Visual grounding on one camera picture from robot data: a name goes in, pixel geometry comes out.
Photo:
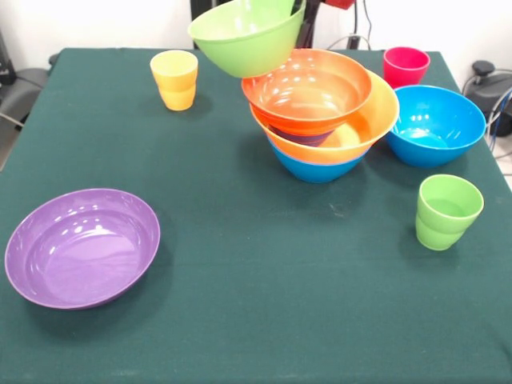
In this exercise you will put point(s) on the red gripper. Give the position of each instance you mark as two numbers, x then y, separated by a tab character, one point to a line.
340	3

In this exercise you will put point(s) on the green bowl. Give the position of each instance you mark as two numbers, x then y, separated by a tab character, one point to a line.
248	44

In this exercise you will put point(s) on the orange-red shallow bowl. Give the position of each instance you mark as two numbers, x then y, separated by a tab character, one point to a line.
312	92

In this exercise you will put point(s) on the large yellow-orange bowl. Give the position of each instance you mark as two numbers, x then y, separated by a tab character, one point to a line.
376	116

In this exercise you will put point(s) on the small dark blue bowl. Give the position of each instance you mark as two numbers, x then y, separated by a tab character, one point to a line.
308	140

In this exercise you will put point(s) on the light blue bowl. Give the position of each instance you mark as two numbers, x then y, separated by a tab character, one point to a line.
436	128
320	172

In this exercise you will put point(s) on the purple bowl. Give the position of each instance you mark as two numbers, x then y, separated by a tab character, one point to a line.
80	252

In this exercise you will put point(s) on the red cup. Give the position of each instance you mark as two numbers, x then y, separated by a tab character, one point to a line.
404	66

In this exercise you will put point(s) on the yellow cup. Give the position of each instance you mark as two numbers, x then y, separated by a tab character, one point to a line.
174	92

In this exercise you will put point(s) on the green cup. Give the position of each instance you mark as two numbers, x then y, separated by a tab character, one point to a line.
444	228

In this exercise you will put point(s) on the grey office chair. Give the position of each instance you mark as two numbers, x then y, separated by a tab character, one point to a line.
24	88

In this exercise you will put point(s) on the dark green tablecloth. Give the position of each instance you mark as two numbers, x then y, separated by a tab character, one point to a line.
240	340

